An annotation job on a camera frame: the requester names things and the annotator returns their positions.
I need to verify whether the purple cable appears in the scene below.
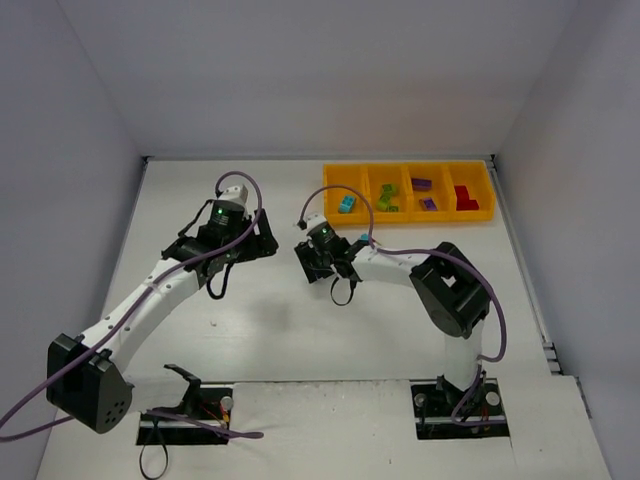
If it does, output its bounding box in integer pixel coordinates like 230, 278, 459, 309
299, 185, 507, 425
0, 171, 265, 443

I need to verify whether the small red lego brick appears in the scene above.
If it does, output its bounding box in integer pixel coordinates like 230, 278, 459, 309
454, 185, 470, 201

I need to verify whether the teal lego brick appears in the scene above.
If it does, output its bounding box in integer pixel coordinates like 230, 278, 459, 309
338, 195, 356, 214

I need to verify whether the black cable loop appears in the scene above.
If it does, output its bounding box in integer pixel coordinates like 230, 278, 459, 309
138, 419, 169, 479

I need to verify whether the red two-by-four lego brick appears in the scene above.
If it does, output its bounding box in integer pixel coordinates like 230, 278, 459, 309
456, 197, 479, 211

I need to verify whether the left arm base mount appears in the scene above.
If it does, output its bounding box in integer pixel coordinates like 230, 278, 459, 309
135, 384, 234, 446

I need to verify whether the yellow divided container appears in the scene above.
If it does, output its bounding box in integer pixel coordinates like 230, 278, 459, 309
323, 161, 496, 226

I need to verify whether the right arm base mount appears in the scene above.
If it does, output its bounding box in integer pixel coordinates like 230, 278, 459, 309
410, 379, 510, 441

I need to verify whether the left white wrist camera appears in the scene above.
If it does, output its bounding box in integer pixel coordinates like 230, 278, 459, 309
218, 184, 248, 208

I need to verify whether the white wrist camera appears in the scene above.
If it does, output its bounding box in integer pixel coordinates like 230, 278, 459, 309
297, 212, 327, 231
218, 184, 248, 208

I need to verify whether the purple lego brick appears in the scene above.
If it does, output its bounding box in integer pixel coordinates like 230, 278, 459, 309
418, 197, 438, 212

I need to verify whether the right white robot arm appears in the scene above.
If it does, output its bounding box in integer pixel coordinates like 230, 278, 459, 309
294, 238, 490, 392

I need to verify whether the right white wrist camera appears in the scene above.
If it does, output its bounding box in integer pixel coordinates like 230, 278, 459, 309
297, 212, 327, 231

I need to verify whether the cupcake purple lego piece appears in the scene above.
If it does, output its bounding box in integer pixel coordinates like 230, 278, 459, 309
411, 177, 433, 192

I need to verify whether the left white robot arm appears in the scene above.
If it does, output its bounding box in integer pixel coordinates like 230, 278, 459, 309
46, 199, 278, 434

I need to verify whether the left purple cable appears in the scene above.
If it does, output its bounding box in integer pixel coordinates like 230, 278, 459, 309
0, 171, 265, 443

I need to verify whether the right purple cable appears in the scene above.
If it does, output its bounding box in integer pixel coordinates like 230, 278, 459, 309
299, 185, 507, 425

